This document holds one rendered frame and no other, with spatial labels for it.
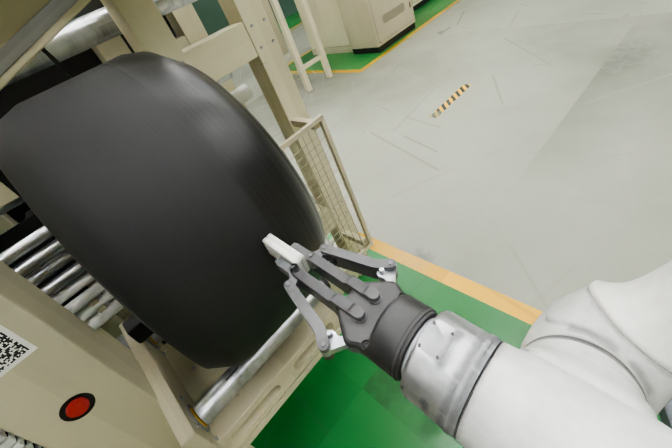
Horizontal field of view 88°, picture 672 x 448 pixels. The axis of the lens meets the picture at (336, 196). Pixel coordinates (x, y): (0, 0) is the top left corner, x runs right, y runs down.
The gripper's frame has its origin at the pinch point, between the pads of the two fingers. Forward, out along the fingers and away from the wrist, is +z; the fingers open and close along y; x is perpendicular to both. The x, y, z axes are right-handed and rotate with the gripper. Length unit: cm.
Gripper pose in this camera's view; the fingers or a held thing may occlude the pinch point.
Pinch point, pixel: (285, 254)
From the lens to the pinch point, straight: 46.5
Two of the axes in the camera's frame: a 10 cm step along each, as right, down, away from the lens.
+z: -7.2, -3.4, 6.0
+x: 2.2, 7.1, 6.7
